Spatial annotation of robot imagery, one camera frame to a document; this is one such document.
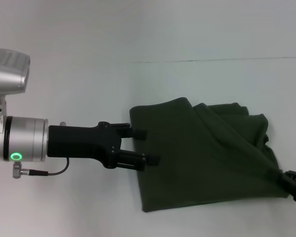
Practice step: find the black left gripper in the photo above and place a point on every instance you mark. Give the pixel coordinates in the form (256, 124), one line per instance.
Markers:
(81, 145)

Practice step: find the dark green printed T-shirt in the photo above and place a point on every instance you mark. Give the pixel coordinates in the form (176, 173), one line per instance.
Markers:
(199, 158)

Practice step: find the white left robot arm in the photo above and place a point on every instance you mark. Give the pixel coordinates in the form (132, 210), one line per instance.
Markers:
(19, 140)

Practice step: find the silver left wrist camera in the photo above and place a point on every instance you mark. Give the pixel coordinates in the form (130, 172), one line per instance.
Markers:
(7, 71)

